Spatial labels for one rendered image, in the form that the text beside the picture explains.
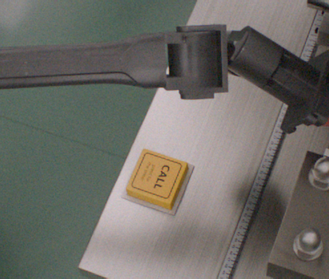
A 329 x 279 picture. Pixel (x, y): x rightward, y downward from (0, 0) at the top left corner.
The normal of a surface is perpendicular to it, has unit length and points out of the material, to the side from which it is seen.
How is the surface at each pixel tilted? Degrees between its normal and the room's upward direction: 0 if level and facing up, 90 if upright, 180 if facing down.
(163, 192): 0
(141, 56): 36
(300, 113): 60
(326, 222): 0
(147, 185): 0
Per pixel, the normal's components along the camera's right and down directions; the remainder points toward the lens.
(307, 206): -0.07, -0.43
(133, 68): 0.12, 0.15
